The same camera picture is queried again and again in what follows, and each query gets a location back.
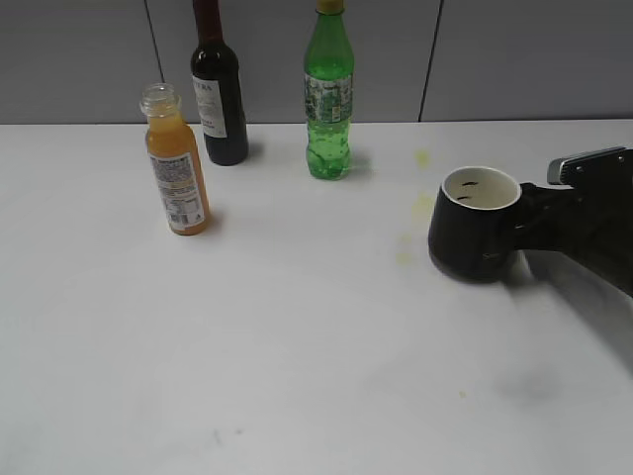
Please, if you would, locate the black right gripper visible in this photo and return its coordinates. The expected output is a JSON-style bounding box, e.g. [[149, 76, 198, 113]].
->
[[509, 156, 632, 295]]

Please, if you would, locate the black mug white interior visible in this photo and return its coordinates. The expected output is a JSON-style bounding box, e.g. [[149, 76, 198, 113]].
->
[[427, 166, 522, 283]]

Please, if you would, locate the orange juice bottle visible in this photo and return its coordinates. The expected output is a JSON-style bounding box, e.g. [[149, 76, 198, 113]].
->
[[139, 83, 212, 236]]

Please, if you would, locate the green soda bottle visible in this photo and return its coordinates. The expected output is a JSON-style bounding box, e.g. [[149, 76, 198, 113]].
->
[[304, 1, 355, 180]]

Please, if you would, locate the dark red wine bottle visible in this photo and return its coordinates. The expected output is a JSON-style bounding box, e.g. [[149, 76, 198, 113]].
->
[[190, 0, 248, 166]]

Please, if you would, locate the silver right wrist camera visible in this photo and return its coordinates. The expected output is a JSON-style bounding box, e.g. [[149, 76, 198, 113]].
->
[[547, 146, 629, 187]]

